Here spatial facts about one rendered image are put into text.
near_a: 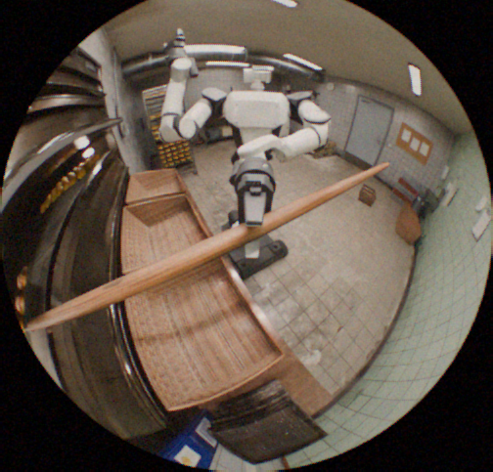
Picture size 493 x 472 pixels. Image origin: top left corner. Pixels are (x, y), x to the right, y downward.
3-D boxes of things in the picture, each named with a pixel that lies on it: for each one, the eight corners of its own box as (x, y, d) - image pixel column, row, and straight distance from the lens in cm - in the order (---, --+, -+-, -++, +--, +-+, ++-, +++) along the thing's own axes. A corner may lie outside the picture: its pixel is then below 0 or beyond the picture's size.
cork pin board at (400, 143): (425, 167, 478) (434, 143, 481) (393, 145, 477) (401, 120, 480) (425, 167, 481) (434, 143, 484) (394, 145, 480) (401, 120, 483)
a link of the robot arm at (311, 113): (336, 151, 59) (317, 124, 76) (342, 119, 53) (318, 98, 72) (305, 152, 55) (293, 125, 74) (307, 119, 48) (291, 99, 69)
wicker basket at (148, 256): (151, 293, 97) (120, 275, 77) (140, 232, 132) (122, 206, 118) (220, 258, 89) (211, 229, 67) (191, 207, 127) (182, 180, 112)
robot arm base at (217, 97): (196, 120, 83) (203, 108, 91) (219, 127, 80) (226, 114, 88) (196, 96, 74) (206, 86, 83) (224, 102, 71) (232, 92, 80)
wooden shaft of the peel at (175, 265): (384, 165, 108) (385, 160, 108) (388, 167, 108) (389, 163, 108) (32, 323, 69) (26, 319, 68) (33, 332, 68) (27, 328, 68)
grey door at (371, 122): (370, 176, 493) (394, 107, 481) (339, 157, 522) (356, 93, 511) (371, 175, 502) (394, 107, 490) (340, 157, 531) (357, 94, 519)
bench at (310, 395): (243, 408, 155) (241, 446, 108) (157, 220, 229) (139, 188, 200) (300, 376, 150) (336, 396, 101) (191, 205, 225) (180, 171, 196)
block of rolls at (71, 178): (40, 215, 158) (37, 210, 157) (60, 186, 192) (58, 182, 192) (85, 176, 119) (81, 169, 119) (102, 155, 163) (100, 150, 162)
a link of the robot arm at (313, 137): (292, 170, 46) (334, 150, 58) (292, 141, 40) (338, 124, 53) (273, 153, 53) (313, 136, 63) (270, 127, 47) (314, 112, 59)
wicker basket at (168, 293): (192, 393, 89) (166, 412, 67) (152, 298, 96) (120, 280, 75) (280, 351, 80) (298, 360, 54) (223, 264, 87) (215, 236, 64)
